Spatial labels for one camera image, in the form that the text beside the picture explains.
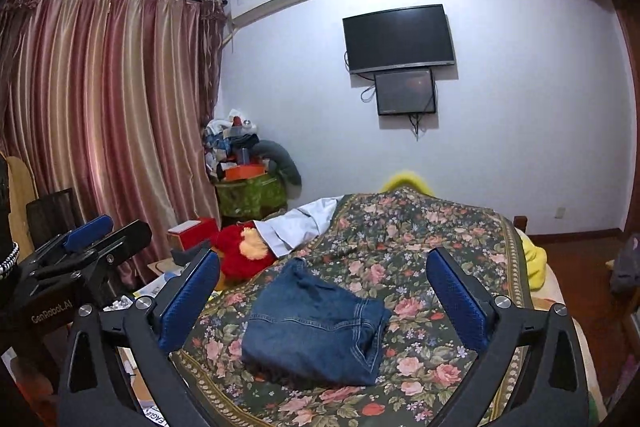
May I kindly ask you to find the floral green bedspread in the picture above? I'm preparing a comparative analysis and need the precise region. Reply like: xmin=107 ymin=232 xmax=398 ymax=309
xmin=172 ymin=188 xmax=532 ymax=426

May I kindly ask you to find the pink striped curtain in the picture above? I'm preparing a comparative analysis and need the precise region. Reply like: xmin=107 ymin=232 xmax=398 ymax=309
xmin=1 ymin=0 xmax=226 ymax=287

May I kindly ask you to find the small black wall monitor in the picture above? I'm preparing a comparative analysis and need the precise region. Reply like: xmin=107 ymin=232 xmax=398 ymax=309
xmin=374 ymin=68 xmax=437 ymax=116

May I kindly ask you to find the wooden door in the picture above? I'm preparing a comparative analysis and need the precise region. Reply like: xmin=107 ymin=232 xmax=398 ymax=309
xmin=613 ymin=0 xmax=639 ymax=236

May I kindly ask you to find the black wall television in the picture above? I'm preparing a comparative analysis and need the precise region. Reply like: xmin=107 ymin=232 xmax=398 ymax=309
xmin=343 ymin=4 xmax=456 ymax=74

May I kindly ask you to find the white shirt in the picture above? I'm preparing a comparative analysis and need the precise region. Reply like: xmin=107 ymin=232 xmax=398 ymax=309
xmin=254 ymin=196 xmax=343 ymax=258

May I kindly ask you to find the red plush toy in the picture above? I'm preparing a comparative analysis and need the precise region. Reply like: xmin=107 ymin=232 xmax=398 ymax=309
xmin=210 ymin=221 xmax=277 ymax=283

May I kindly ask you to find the grey backpack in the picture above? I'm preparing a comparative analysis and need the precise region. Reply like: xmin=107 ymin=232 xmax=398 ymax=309
xmin=610 ymin=233 xmax=640 ymax=294

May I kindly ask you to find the red box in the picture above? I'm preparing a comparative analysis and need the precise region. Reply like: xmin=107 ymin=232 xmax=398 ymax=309
xmin=167 ymin=218 xmax=219 ymax=251

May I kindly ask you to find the orange box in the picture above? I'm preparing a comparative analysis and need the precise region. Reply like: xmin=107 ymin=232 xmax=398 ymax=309
xmin=224 ymin=164 xmax=266 ymax=182

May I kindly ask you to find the grey neck pillow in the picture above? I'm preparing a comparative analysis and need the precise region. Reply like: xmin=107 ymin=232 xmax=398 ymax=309
xmin=250 ymin=140 xmax=302 ymax=186

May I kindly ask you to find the blue denim jacket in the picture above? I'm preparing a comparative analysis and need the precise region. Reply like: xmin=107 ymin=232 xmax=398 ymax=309
xmin=241 ymin=258 xmax=392 ymax=387

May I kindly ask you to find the yellow blanket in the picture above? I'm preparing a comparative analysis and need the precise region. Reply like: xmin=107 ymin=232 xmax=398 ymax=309
xmin=381 ymin=171 xmax=547 ymax=291

